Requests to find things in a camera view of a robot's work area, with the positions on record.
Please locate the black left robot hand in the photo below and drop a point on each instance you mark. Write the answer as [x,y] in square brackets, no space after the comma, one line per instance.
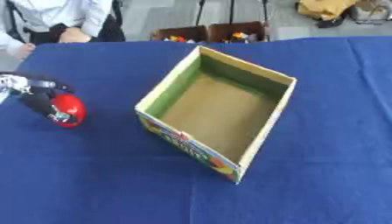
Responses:
[38,99]

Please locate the red toy apple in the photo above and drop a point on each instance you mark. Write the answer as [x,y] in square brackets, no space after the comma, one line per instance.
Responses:
[70,108]

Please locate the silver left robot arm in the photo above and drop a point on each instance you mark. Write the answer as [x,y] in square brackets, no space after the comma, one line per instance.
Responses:
[10,83]

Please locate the open cardboard box green inside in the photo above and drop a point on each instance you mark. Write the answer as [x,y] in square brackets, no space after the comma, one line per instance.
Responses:
[214,110]

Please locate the person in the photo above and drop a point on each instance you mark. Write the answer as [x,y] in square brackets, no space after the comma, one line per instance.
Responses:
[56,20]

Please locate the black tripod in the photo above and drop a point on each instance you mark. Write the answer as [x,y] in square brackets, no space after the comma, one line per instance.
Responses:
[229,11]

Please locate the yellow bag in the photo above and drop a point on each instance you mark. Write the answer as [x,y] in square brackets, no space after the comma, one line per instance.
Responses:
[324,8]

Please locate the chair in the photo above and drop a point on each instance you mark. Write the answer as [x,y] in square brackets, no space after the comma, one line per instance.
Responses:
[375,11]

